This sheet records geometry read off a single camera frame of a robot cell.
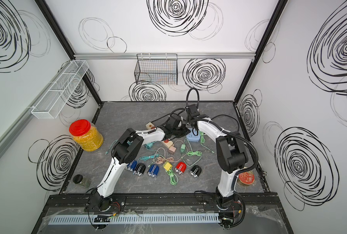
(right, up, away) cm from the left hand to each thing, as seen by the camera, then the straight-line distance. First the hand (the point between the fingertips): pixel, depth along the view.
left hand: (192, 131), depth 98 cm
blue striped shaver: (-24, -20, -16) cm, 35 cm away
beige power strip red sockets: (-17, -7, -4) cm, 19 cm away
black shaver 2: (0, -21, -16) cm, 26 cm away
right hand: (+1, +7, -2) cm, 7 cm away
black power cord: (-6, +15, -13) cm, 21 cm away
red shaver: (-8, -19, -15) cm, 26 cm away
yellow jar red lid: (-63, 0, -15) cm, 64 cm away
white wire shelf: (-74, +18, -24) cm, 80 cm away
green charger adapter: (-7, -10, -7) cm, 14 cm away
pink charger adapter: (-13, -11, -7) cm, 19 cm away
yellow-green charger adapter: (-16, -18, -15) cm, 28 cm away
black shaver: (-32, -20, -15) cm, 40 cm away
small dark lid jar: (-59, -24, -23) cm, 67 cm away
